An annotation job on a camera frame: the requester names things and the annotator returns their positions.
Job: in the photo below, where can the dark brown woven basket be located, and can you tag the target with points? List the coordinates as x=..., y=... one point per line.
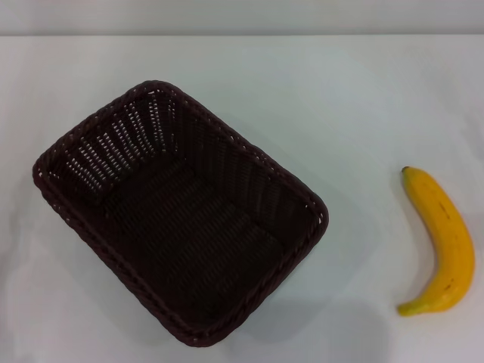
x=196, y=227

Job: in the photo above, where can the yellow banana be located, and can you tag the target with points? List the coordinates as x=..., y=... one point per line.
x=452, y=242

